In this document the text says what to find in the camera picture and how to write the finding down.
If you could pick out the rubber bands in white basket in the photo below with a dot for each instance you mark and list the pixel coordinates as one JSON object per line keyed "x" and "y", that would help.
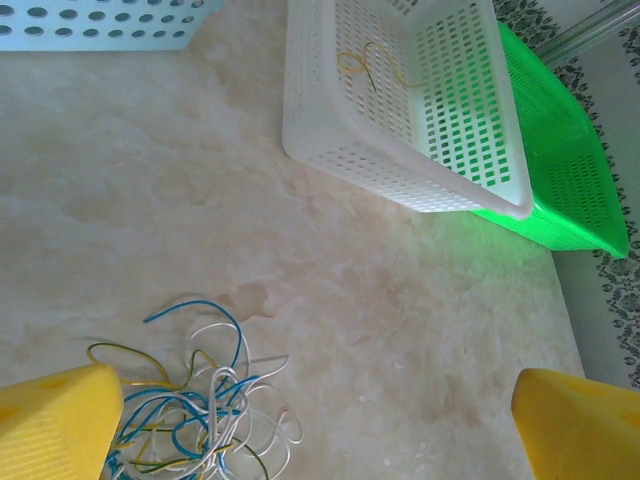
{"x": 381, "y": 46}

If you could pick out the white plastic basket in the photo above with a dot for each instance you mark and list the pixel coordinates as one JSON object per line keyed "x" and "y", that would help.
{"x": 325, "y": 125}

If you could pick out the aluminium frame post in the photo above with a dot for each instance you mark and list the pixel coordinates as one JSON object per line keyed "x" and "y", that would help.
{"x": 590, "y": 27}

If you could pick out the green plastic basket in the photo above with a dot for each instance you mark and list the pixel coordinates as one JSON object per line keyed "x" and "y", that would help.
{"x": 555, "y": 125}

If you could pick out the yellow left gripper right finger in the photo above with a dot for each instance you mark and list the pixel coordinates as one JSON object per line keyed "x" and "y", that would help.
{"x": 585, "y": 430}

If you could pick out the light blue plastic basket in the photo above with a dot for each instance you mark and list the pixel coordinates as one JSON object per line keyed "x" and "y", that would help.
{"x": 100, "y": 42}

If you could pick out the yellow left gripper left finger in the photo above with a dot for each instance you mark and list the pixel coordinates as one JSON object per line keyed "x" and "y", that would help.
{"x": 55, "y": 430}

